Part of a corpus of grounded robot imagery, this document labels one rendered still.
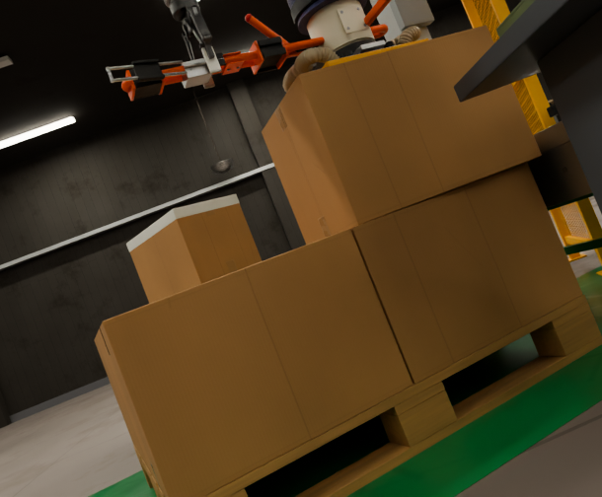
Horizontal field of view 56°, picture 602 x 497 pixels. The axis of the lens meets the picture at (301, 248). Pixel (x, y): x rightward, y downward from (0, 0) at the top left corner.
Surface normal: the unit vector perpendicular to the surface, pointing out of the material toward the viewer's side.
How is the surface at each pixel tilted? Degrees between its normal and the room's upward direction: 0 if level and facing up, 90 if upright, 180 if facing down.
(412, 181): 90
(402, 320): 90
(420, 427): 90
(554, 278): 90
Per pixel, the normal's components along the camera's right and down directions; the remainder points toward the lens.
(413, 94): 0.29, -0.16
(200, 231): 0.61, -0.28
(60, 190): 0.07, -0.07
